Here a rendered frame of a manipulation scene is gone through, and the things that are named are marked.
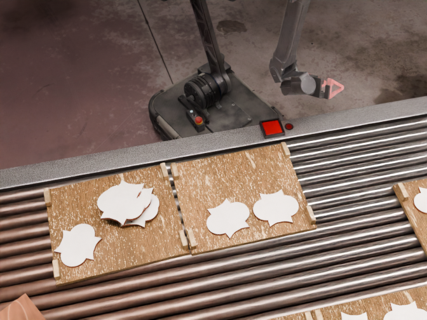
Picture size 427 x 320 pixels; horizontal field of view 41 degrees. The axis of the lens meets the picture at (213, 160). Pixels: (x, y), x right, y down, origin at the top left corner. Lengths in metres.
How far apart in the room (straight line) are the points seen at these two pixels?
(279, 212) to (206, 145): 0.38
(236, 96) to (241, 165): 1.18
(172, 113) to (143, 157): 1.03
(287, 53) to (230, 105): 1.26
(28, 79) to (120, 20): 0.74
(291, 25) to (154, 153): 0.67
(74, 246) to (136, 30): 2.28
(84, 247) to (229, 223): 0.46
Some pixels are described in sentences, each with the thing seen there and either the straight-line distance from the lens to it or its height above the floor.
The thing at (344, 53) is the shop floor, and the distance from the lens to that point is 3.82.
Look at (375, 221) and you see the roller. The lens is 1.96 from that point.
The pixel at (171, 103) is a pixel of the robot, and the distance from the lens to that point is 3.10.
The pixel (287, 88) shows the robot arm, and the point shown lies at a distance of 1.92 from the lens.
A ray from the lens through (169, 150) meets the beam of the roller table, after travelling 2.05.
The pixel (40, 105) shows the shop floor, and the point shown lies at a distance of 3.54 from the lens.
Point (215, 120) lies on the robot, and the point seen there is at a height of 0.26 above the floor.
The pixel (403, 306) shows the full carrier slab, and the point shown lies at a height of 0.95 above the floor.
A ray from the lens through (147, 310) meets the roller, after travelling 1.76.
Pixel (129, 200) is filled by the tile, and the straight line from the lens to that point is 1.84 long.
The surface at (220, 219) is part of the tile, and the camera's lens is 1.85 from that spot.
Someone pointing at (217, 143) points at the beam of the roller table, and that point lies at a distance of 2.07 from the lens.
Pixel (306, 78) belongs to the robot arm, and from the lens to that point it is 1.87.
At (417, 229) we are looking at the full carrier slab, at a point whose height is 0.94.
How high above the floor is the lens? 2.54
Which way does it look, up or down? 54 degrees down
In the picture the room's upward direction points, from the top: 1 degrees clockwise
